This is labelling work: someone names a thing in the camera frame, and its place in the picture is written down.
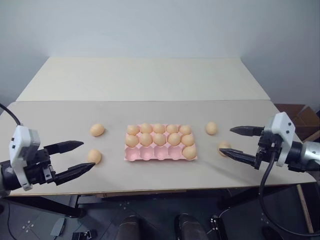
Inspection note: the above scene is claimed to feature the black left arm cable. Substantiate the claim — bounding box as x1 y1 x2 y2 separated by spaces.
0 103 24 127

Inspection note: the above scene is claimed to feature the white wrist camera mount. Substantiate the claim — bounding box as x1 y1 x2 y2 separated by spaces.
263 111 296 167
9 124 41 192

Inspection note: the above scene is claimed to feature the brown cardboard box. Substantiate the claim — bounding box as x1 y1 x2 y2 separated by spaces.
274 103 320 144

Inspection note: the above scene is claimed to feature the wooden strip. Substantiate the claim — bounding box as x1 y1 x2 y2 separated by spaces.
296 184 315 235

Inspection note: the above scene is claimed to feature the dark rounded shape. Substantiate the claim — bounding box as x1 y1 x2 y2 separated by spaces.
174 213 210 240
120 215 140 240

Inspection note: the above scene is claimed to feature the grey wedge-shaped floor block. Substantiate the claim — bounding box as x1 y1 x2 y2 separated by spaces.
49 216 66 237

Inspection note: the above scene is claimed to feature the black box with white dots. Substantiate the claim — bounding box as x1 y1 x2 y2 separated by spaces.
209 216 224 240

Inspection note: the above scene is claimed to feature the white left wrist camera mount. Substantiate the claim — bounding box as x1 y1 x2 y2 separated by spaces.
9 124 41 192

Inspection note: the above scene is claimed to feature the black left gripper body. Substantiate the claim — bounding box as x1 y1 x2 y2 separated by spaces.
24 148 57 186

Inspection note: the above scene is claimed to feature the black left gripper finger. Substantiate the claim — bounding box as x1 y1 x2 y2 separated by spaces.
53 162 97 187
43 140 85 155

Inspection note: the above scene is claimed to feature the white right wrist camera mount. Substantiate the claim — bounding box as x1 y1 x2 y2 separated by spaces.
263 111 296 167

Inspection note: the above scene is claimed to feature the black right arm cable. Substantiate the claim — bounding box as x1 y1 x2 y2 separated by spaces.
258 147 320 237

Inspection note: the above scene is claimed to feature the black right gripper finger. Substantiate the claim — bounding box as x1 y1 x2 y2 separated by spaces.
229 125 265 138
218 147 261 168

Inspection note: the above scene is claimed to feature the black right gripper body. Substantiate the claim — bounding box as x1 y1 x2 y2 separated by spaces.
254 129 284 171

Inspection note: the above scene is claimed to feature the black table frame beam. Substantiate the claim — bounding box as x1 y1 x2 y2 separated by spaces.
2 194 87 219

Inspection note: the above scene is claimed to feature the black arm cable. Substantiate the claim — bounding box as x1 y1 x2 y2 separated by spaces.
258 147 320 237
0 103 24 127

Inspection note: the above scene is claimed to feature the pink egg tray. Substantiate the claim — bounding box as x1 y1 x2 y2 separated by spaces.
123 123 199 163

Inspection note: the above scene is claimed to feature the black box with white marks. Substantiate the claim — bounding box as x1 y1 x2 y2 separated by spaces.
72 229 98 240

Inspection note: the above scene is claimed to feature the tan egg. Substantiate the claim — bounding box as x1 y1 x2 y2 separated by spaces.
217 140 232 158
87 149 103 165
167 132 182 146
178 124 193 136
152 132 167 147
126 124 140 136
152 123 166 134
165 124 179 135
139 122 153 134
139 132 153 147
182 145 198 160
124 134 140 148
89 123 105 137
180 134 195 148
205 121 219 136

